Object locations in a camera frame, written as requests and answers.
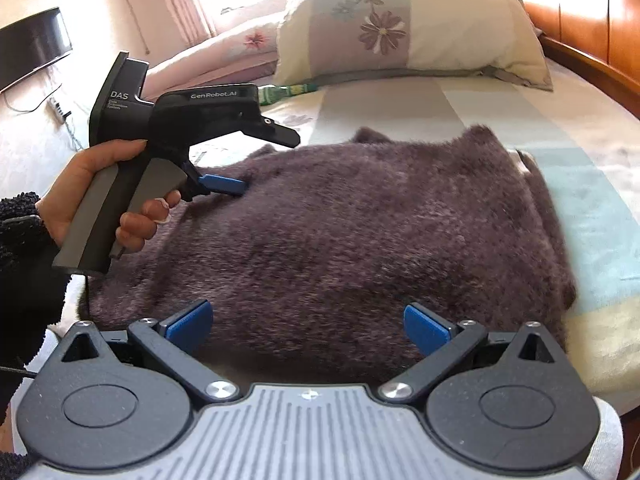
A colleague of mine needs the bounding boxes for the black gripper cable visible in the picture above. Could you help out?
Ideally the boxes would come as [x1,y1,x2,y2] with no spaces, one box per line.
[0,364,40,380]

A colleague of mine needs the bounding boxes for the black television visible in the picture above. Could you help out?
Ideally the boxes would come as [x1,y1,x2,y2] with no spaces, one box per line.
[0,7,73,93]

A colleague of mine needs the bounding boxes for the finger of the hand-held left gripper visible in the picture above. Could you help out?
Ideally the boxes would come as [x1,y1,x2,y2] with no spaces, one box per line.
[182,160,248,198]

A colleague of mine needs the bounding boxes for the cream floral pillow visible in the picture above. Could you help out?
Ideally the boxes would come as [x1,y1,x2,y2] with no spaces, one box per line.
[275,0,553,92]

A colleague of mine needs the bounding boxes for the brown fuzzy sweater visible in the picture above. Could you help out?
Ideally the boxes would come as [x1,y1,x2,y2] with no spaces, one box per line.
[75,125,578,376]

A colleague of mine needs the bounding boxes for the person's left forearm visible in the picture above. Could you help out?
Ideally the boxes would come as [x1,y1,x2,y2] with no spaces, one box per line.
[0,191,71,411]

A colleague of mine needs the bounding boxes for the orange wooden headboard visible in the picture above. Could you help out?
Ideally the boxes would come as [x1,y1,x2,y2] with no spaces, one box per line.
[520,0,640,121]

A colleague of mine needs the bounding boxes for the white power strip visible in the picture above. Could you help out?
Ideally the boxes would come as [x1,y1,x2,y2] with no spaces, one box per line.
[47,97,71,123]

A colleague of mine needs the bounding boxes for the person's left hand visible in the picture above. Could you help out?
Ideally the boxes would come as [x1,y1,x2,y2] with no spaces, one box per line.
[35,140,182,257]

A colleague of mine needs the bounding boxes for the green bottle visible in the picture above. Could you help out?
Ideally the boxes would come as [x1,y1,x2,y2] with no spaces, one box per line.
[257,82,318,106]

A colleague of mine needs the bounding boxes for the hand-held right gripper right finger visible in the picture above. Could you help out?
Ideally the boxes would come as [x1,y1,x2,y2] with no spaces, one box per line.
[376,304,556,402]

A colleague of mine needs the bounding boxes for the pink folded quilt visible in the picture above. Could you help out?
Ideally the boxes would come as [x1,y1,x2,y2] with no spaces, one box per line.
[142,15,281,101]

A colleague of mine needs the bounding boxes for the pink striped curtain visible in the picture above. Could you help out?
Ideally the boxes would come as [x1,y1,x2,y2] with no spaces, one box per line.
[150,0,216,43]

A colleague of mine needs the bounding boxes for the person's grey pants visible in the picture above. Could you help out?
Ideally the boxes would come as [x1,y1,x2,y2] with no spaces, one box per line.
[570,395,628,480]

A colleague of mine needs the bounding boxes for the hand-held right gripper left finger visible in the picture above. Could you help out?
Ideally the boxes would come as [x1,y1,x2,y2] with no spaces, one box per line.
[60,299,241,403]

